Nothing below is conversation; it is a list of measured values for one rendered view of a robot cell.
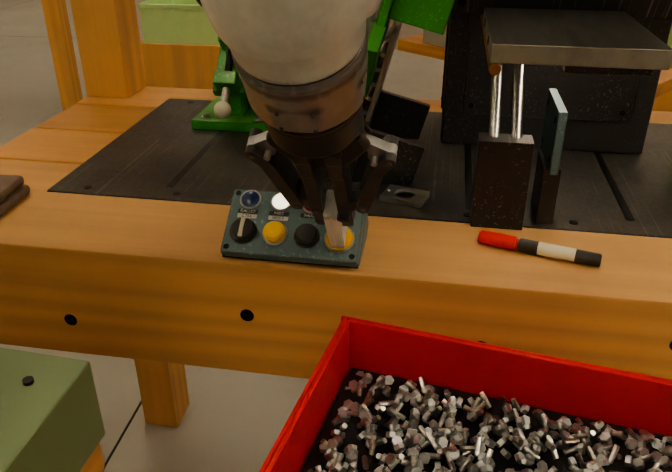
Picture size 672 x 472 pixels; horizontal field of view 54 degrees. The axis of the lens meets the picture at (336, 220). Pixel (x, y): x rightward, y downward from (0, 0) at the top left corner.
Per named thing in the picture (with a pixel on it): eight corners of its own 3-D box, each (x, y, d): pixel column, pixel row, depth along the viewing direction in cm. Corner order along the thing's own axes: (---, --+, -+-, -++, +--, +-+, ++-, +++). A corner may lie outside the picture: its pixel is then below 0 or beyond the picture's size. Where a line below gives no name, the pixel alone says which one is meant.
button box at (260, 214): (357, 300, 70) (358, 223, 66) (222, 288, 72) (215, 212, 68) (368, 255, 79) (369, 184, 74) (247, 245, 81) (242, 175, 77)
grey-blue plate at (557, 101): (553, 227, 78) (573, 112, 71) (536, 225, 78) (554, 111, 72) (544, 193, 86) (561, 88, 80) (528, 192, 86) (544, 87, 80)
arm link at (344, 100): (358, 91, 40) (364, 146, 45) (374, -16, 44) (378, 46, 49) (215, 85, 41) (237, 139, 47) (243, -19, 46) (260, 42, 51)
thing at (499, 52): (666, 83, 60) (674, 50, 59) (487, 75, 62) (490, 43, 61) (591, 9, 94) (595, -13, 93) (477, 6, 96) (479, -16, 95)
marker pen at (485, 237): (600, 263, 70) (603, 250, 70) (599, 270, 69) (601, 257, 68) (479, 239, 75) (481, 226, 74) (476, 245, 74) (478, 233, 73)
